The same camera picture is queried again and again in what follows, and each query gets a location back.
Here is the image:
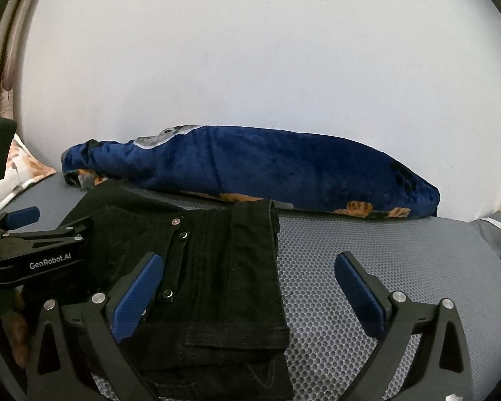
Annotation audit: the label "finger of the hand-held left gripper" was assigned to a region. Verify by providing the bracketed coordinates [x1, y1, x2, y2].
[0, 206, 41, 231]
[0, 221, 94, 244]

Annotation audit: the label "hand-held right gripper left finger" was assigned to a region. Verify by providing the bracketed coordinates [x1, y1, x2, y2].
[25, 252, 165, 401]

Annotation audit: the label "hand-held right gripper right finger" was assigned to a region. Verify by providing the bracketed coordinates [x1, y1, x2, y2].
[334, 252, 477, 401]

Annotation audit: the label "black pants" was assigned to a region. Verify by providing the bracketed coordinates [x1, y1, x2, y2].
[60, 180, 295, 400]

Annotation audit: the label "person's left hand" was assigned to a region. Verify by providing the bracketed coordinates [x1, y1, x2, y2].
[0, 296, 31, 369]

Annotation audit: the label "floral pillow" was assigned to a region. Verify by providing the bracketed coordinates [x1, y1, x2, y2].
[0, 133, 57, 214]

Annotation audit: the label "grey mesh mattress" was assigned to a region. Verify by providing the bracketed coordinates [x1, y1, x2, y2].
[0, 171, 501, 401]

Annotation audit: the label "striped curtain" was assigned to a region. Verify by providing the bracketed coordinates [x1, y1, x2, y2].
[0, 0, 47, 123]

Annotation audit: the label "blue printed blanket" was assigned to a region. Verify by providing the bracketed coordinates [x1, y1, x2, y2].
[59, 124, 442, 220]

